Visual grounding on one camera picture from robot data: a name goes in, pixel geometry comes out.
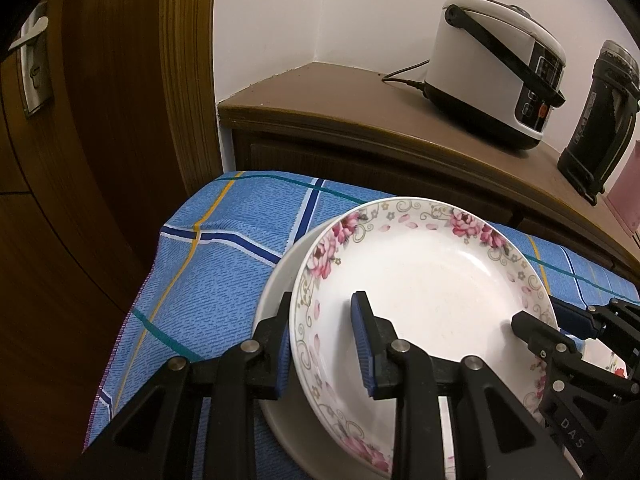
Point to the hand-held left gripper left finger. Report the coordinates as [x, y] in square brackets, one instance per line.
[284, 355]

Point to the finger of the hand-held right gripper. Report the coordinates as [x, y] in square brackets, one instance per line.
[575, 317]
[532, 330]

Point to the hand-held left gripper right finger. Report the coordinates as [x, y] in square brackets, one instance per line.
[362, 342]

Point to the white pink-floral plate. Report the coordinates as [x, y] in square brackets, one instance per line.
[440, 270]

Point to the plain white plate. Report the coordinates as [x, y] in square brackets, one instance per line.
[272, 287]

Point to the blue plaid cloth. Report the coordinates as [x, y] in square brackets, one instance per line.
[215, 270]

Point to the pink electric kettle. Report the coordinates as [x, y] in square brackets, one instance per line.
[627, 190]

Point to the brown wooden cabinet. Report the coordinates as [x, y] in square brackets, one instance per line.
[340, 105]

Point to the white rice cooker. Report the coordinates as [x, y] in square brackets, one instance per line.
[480, 70]

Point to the wooden door frame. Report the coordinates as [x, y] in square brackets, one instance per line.
[192, 70]

